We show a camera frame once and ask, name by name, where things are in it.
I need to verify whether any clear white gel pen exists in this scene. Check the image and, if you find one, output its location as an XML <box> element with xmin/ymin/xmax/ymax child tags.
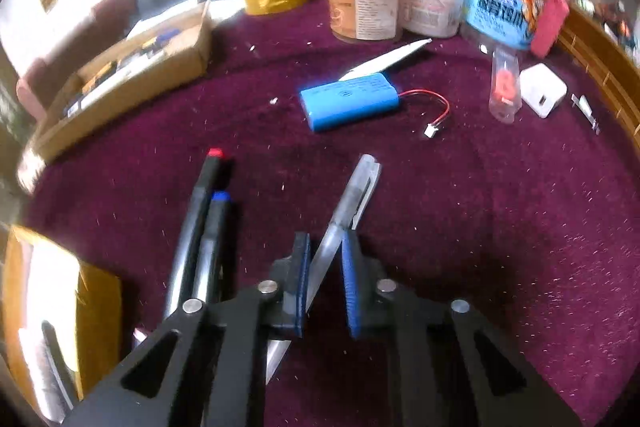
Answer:
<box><xmin>264</xmin><ymin>152</ymin><xmax>383</xmax><ymax>385</ymax></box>

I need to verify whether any black marker blue cap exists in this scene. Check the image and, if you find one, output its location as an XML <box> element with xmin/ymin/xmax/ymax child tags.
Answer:
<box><xmin>192</xmin><ymin>192</ymin><xmax>231</xmax><ymax>303</ymax></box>

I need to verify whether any black marker red cap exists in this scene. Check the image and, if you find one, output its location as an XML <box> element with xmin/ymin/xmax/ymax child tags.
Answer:
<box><xmin>163</xmin><ymin>147</ymin><xmax>224</xmax><ymax>317</ymax></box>

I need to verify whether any yellow open box white lining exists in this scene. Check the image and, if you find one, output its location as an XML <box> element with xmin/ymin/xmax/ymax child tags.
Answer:
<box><xmin>1</xmin><ymin>225</ymin><xmax>122</xmax><ymax>423</ymax></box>

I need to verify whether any small clear box red content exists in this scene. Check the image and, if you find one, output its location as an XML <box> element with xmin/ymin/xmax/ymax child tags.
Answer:
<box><xmin>488</xmin><ymin>48</ymin><xmax>522</xmax><ymax>124</ymax></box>

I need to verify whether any blue battery pack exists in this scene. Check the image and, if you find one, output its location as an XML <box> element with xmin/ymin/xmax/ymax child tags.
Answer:
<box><xmin>299</xmin><ymin>72</ymin><xmax>399</xmax><ymax>132</ymax></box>

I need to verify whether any white charger adapter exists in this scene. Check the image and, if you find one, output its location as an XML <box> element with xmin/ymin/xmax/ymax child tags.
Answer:
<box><xmin>520</xmin><ymin>63</ymin><xmax>568</xmax><ymax>119</ymax></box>

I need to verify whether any white knife blade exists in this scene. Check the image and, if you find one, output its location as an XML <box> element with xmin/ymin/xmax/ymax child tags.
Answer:
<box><xmin>340</xmin><ymin>38</ymin><xmax>432</xmax><ymax>81</ymax></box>

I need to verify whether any brown cardboard tray with pens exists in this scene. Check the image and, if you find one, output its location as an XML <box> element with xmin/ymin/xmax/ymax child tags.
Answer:
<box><xmin>16</xmin><ymin>2</ymin><xmax>215</xmax><ymax>194</ymax></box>

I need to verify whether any maroon armchair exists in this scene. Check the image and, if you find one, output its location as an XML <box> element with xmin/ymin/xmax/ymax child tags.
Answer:
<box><xmin>15</xmin><ymin>0</ymin><xmax>137</xmax><ymax>122</ymax></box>

